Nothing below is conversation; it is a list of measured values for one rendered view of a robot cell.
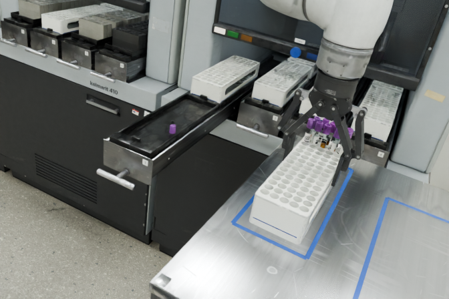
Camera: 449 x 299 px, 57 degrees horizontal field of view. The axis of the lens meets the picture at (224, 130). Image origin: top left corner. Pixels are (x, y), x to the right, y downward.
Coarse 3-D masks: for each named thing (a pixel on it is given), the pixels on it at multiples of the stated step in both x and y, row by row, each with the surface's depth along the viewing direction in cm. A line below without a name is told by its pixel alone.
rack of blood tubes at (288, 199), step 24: (312, 144) 91; (288, 168) 81; (312, 168) 82; (264, 192) 74; (288, 192) 74; (312, 192) 76; (264, 216) 73; (288, 216) 70; (312, 216) 75; (288, 240) 72
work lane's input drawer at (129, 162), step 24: (192, 96) 120; (240, 96) 128; (144, 120) 105; (168, 120) 108; (192, 120) 110; (216, 120) 117; (120, 144) 93; (144, 144) 93; (168, 144) 97; (192, 144) 107; (120, 168) 96; (144, 168) 92
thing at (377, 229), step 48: (240, 192) 82; (336, 192) 87; (384, 192) 90; (432, 192) 93; (192, 240) 69; (240, 240) 70; (336, 240) 74; (384, 240) 76; (432, 240) 78; (192, 288) 60; (240, 288) 61; (288, 288) 63; (336, 288) 64; (384, 288) 66; (432, 288) 67
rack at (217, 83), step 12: (228, 60) 138; (240, 60) 140; (252, 60) 142; (204, 72) 125; (216, 72) 127; (228, 72) 128; (240, 72) 130; (252, 72) 142; (192, 84) 121; (204, 84) 119; (216, 84) 118; (228, 84) 120; (240, 84) 135; (216, 96) 118
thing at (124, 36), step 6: (114, 30) 145; (120, 30) 144; (114, 36) 146; (120, 36) 144; (126, 36) 143; (132, 36) 142; (138, 36) 141; (114, 42) 147; (120, 42) 145; (126, 42) 144; (132, 42) 143; (138, 42) 142; (126, 48) 145; (132, 48) 144; (138, 48) 143
